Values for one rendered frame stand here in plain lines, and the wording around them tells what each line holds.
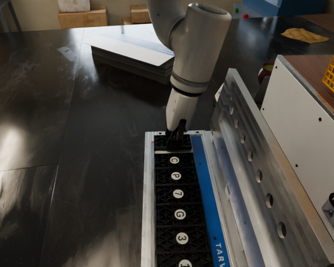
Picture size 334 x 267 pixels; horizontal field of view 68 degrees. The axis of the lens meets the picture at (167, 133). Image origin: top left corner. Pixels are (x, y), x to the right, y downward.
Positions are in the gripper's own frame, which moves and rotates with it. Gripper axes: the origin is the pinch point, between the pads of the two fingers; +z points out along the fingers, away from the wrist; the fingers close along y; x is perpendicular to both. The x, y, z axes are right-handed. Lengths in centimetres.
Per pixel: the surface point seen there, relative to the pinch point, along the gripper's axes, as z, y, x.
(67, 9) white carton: 61, -285, -100
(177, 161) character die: 1.1, 7.5, 1.1
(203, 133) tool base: 0.4, -3.5, 9.3
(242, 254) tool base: 0.4, 29.6, 11.0
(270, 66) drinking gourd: -12.6, -28.2, 33.1
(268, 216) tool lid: -10.5, 28.5, 11.1
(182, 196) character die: 1.1, 17.7, 1.2
